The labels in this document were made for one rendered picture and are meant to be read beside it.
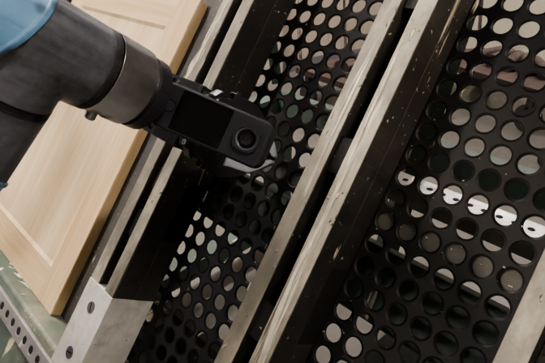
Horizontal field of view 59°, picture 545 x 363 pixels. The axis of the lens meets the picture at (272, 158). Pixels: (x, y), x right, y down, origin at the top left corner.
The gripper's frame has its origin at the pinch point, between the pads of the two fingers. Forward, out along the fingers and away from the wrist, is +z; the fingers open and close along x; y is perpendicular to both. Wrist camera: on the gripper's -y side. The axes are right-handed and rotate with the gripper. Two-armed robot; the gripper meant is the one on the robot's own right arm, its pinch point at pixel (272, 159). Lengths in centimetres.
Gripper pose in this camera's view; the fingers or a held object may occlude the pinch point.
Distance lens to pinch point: 58.8
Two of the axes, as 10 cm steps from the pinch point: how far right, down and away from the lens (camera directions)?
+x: -4.4, 9.0, -0.1
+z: 5.7, 2.9, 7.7
